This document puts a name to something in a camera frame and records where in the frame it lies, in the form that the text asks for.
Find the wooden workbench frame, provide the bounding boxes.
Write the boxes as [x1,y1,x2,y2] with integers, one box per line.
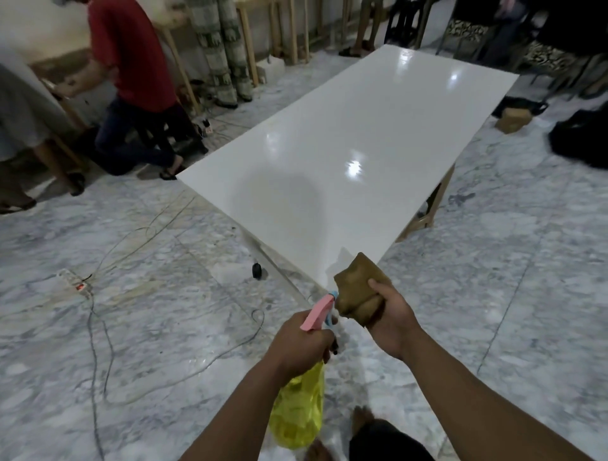
[154,19,204,117]
[235,0,333,87]

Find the person's foot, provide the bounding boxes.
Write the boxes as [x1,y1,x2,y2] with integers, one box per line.
[304,439,334,461]
[351,406,377,440]

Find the wooden table leg frame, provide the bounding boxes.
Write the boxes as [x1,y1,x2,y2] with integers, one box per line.
[396,164,457,244]

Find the brown cardboard box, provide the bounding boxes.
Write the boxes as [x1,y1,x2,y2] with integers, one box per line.
[495,107,533,135]

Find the brown cloth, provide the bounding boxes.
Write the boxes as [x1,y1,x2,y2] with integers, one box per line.
[333,252,393,328]

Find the person's left foot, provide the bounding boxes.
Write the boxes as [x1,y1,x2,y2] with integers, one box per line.
[304,439,334,461]

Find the white block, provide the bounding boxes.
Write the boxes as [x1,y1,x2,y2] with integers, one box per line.
[259,55,287,83]

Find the person's left forearm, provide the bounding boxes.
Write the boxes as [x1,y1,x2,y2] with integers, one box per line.
[178,354,309,461]

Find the yellow spray bottle pink trigger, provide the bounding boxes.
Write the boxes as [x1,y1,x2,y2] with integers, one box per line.
[268,292,340,451]

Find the person's right forearm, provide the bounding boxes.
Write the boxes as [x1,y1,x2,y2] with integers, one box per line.
[396,328,594,461]

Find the person's left hand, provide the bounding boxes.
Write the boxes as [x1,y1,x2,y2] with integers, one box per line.
[263,310,340,381]

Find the person's right foot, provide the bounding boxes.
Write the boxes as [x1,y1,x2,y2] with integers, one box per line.
[351,406,377,440]

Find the white power strip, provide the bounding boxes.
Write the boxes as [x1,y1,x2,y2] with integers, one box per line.
[56,268,94,299]

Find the chair with patterned cushion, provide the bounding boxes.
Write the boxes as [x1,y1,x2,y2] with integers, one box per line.
[515,39,600,92]
[436,0,500,63]

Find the thin pale floor cables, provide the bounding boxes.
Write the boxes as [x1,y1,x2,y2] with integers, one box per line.
[92,192,198,281]

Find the person's right hand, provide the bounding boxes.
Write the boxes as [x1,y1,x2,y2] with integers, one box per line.
[367,279,423,362]

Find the flat black bag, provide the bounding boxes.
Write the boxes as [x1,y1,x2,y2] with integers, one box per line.
[491,96,549,119]

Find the black plastic chair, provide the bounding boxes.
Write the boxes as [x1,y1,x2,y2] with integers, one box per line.
[384,0,435,49]

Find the person's black shorts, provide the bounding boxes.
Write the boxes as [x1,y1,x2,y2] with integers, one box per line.
[349,419,435,461]

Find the grey floor cable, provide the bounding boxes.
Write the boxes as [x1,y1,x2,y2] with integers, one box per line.
[87,294,266,461]

